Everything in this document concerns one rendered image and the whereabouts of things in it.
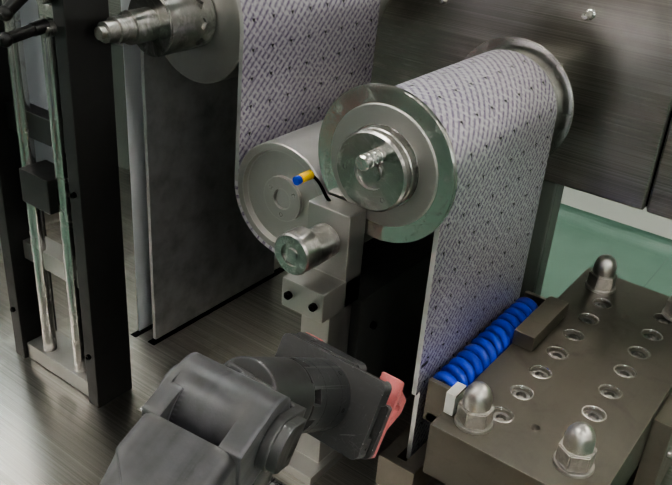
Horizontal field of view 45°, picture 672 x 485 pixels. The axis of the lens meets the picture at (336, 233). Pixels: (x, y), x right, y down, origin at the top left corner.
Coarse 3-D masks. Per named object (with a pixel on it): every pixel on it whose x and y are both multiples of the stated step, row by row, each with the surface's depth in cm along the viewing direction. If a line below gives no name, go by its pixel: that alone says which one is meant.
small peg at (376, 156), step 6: (372, 150) 68; (378, 150) 69; (360, 156) 67; (366, 156) 67; (372, 156) 68; (378, 156) 68; (384, 156) 69; (360, 162) 67; (366, 162) 67; (372, 162) 68; (378, 162) 68; (360, 168) 68; (366, 168) 67
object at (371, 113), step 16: (352, 112) 72; (368, 112) 71; (384, 112) 70; (400, 112) 69; (336, 128) 74; (352, 128) 73; (400, 128) 69; (416, 128) 68; (336, 144) 74; (416, 144) 69; (336, 160) 75; (432, 160) 69; (336, 176) 76; (432, 176) 69; (416, 192) 71; (432, 192) 70; (400, 208) 72; (416, 208) 71; (384, 224) 74; (400, 224) 73
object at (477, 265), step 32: (512, 192) 83; (480, 224) 79; (512, 224) 86; (448, 256) 75; (480, 256) 82; (512, 256) 90; (448, 288) 78; (480, 288) 85; (512, 288) 94; (448, 320) 80; (480, 320) 88; (448, 352) 83; (416, 384) 79
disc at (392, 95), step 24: (360, 96) 71; (384, 96) 70; (408, 96) 68; (336, 120) 74; (432, 120) 67; (432, 144) 68; (456, 168) 68; (336, 192) 77; (432, 216) 71; (384, 240) 75; (408, 240) 73
